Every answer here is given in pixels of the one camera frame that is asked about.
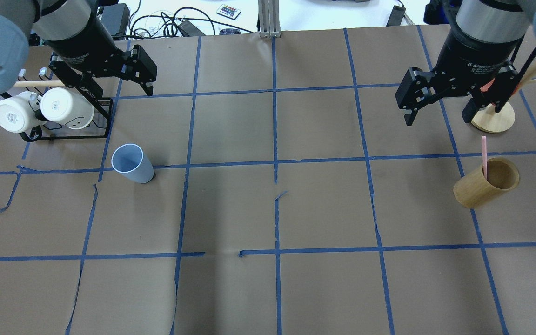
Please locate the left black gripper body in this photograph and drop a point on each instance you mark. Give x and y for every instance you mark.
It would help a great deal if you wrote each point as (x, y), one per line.
(83, 47)

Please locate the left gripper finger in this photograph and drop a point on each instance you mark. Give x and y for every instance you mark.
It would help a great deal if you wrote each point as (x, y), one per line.
(141, 69)

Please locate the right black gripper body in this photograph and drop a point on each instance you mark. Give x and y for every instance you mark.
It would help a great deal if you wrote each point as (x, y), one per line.
(468, 54)

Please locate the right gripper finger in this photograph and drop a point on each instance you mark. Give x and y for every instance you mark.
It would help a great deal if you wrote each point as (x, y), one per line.
(498, 93)
(416, 91)

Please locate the pink chopstick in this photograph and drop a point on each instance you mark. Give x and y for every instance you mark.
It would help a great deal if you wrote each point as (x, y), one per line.
(485, 160)

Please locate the light blue plastic cup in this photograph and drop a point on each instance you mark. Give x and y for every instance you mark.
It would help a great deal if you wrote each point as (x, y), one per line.
(130, 161)

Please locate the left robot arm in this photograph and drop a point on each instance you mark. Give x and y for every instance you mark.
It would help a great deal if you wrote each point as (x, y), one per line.
(50, 19)

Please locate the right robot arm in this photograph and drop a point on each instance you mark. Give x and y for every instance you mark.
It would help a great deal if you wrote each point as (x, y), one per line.
(495, 21)

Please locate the orange mug on tree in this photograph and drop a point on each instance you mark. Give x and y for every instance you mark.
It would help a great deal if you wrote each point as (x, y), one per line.
(485, 88)

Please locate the black power adapter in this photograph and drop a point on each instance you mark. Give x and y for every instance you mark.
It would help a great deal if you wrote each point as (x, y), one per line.
(115, 19)

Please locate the wooden mug tree stand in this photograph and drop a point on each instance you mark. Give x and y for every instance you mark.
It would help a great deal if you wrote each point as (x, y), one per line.
(493, 122)

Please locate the white mug inner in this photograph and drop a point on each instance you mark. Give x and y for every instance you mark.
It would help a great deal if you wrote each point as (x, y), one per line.
(67, 108)

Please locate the white mug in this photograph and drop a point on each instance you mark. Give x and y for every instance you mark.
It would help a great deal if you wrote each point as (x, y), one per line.
(18, 114)
(67, 108)

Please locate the white mug outer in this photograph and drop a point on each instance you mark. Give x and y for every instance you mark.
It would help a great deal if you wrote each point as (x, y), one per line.
(18, 114)

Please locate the remote control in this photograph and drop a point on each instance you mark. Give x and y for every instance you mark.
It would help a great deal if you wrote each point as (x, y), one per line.
(228, 12)

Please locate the bamboo cylinder holder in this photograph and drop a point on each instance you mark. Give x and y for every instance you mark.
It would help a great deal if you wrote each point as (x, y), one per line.
(476, 189)

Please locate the black wire mug rack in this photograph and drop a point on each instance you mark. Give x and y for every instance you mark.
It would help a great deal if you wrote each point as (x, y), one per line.
(88, 88)

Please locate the aluminium frame post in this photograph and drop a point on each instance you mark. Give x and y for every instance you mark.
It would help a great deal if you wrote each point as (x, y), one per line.
(269, 19)

